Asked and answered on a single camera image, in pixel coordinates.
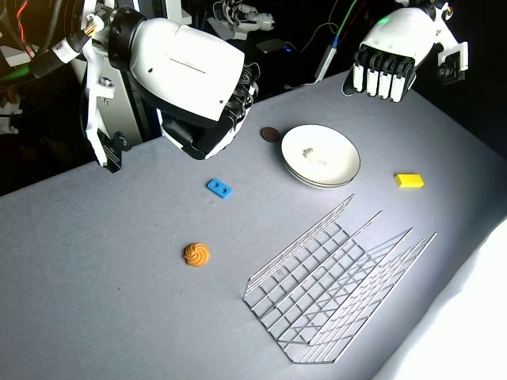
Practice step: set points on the white background gadget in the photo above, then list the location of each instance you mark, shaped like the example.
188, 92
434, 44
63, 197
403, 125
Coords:
253, 20

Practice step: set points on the brown round disc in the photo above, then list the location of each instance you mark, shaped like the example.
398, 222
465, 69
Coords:
269, 134

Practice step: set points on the blue block with two holes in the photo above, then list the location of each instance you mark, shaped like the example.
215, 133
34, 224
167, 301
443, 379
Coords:
219, 188

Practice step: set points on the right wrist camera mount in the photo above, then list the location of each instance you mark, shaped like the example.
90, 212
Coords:
91, 115

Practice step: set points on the yellow rectangular block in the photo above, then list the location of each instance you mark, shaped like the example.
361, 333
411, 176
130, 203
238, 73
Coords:
410, 180

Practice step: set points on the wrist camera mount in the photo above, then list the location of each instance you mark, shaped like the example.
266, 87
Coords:
461, 51
91, 115

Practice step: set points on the orange swirl cookie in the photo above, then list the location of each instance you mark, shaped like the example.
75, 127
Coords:
197, 254

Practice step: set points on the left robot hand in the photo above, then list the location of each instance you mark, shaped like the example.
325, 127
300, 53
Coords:
400, 35

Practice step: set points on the black flat device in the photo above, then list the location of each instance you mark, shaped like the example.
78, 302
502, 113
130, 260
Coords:
273, 45

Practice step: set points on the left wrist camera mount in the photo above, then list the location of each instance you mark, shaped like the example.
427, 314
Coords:
461, 51

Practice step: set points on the white round plate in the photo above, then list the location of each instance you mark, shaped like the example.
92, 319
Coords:
321, 152
317, 184

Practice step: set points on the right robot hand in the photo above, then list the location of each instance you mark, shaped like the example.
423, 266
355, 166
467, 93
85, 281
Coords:
186, 67

